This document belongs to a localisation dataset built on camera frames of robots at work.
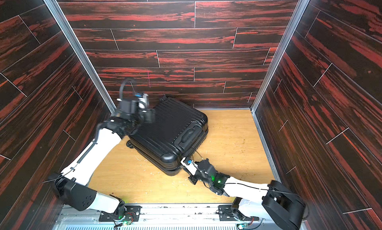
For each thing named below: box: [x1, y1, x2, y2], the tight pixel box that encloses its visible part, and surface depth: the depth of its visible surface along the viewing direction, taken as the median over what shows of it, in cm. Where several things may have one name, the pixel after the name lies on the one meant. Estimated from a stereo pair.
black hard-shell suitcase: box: [125, 95, 209, 176], surface depth 80 cm
